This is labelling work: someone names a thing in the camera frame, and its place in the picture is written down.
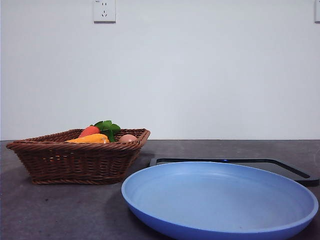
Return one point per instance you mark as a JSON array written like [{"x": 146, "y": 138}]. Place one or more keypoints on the yellow orange corn cob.
[{"x": 92, "y": 138}]

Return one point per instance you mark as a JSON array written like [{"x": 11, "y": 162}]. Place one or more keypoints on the blue round plate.
[{"x": 212, "y": 200}]

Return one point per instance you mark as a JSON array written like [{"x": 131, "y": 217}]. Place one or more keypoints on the brown wicker basket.
[{"x": 75, "y": 162}]

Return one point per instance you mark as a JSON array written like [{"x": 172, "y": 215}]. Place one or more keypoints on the brown egg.
[{"x": 127, "y": 138}]

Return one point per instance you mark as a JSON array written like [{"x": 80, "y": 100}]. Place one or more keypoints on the orange carrot with green leaves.
[{"x": 90, "y": 130}]

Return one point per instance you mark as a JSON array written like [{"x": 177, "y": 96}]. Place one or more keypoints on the black rectangular tray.
[{"x": 311, "y": 182}]

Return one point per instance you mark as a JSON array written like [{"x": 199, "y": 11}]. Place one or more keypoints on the white wall socket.
[{"x": 105, "y": 12}]

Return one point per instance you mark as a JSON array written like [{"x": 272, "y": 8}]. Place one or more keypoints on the white wall plate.
[{"x": 317, "y": 12}]

